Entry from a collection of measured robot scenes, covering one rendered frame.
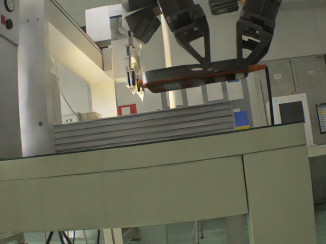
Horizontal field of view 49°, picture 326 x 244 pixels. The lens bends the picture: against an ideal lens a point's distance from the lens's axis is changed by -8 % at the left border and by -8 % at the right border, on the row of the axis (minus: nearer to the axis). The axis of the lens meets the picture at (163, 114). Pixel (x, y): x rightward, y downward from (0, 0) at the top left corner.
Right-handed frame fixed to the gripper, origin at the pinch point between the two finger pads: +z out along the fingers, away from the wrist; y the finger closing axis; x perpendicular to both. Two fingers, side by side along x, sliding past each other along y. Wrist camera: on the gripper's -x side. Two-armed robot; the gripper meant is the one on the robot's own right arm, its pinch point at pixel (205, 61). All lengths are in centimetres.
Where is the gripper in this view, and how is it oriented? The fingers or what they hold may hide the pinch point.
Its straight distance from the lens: 71.3
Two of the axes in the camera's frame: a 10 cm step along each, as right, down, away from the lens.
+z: 3.7, 9.1, -1.8
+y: -1.8, -1.2, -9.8
